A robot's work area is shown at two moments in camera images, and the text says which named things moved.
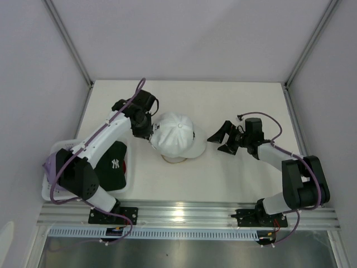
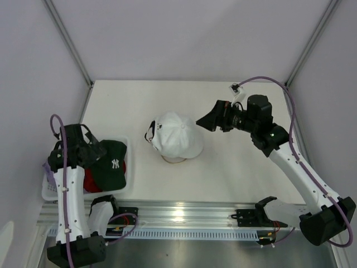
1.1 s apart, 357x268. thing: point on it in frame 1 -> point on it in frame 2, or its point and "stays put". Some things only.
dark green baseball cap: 110,171 stays put
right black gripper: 218,136 -> 218,116
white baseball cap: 174,135 stays put
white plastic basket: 49,194 stays put
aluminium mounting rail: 186,214 stays put
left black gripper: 145,133 -> 96,151
